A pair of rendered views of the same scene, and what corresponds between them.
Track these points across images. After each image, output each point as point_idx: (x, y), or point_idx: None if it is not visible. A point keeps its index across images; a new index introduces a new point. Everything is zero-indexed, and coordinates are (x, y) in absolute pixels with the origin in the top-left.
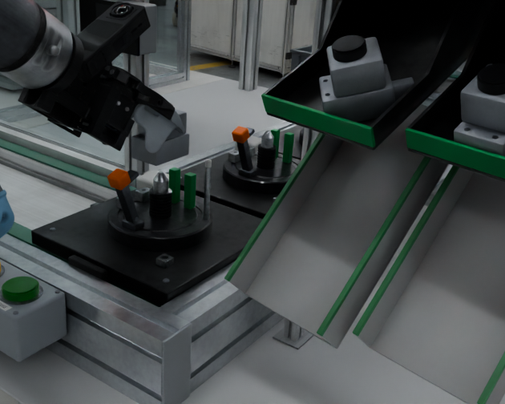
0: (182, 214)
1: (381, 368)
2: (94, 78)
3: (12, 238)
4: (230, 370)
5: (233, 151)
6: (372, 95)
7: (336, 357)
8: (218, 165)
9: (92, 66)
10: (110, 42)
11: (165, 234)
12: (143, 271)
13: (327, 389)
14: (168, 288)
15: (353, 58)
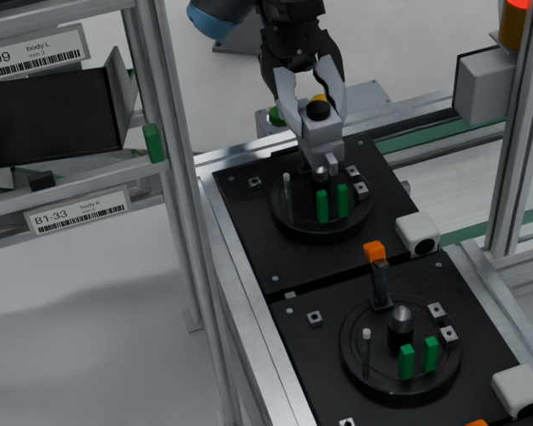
0: (310, 209)
1: (117, 353)
2: (270, 20)
3: (370, 127)
4: None
5: (442, 309)
6: None
7: (154, 331)
8: (464, 321)
9: (264, 8)
10: (270, 2)
11: (279, 185)
12: (254, 172)
13: (129, 303)
14: (221, 177)
15: None
